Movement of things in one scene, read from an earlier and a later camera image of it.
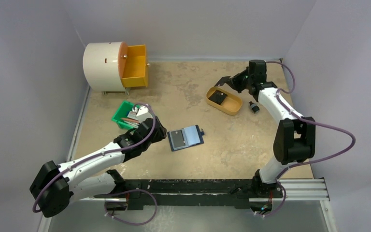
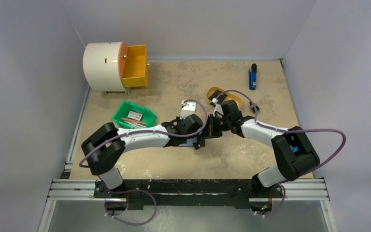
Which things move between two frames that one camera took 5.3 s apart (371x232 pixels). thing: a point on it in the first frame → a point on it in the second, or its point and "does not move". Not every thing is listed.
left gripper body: [158, 137] → [178, 120]
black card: [218, 97] does not move
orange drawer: [133, 65] does not move
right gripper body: [233, 81] → [216, 127]
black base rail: [195, 194] does not move
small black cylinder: [254, 108] does not move
